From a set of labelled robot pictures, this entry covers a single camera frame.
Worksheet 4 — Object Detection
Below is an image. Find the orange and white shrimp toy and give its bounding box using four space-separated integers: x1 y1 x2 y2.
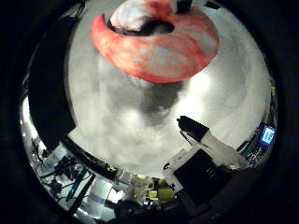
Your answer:
91 0 221 85

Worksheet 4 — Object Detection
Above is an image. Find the laptop with blue screen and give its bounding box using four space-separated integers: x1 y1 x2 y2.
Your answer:
259 123 278 148

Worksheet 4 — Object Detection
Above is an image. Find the yellow green chair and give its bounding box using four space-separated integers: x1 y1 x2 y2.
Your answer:
136 175 177 203

